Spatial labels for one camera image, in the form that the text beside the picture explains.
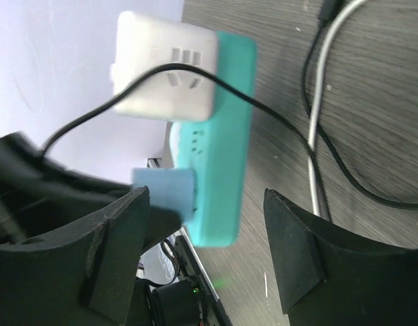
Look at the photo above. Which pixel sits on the teal triangular power socket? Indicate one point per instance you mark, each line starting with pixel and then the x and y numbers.
pixel 216 150

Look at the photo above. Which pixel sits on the white cube charger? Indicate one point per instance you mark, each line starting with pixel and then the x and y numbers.
pixel 166 57

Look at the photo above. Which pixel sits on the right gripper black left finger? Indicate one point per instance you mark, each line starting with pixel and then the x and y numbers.
pixel 79 274

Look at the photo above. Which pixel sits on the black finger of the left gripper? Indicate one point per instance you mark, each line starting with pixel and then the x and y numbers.
pixel 44 206

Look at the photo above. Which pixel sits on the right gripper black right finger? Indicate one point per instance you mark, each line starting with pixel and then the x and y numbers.
pixel 327 275

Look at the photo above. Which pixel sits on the blue charger plug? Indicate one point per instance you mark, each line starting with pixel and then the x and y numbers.
pixel 170 188

